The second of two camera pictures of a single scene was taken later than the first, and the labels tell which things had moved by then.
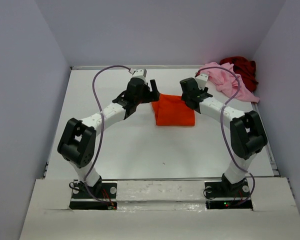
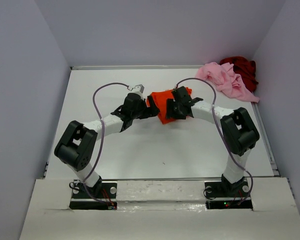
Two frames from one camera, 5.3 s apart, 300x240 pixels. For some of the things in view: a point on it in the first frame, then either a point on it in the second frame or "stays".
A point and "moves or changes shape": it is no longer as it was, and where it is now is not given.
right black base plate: x=220 y=195 stays
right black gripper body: x=188 y=92 → x=171 y=109
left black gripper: x=148 y=93 → x=151 y=107
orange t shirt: x=170 y=110 moves or changes shape
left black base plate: x=103 y=196 stays
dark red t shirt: x=245 y=68 stays
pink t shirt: x=226 y=81 stays
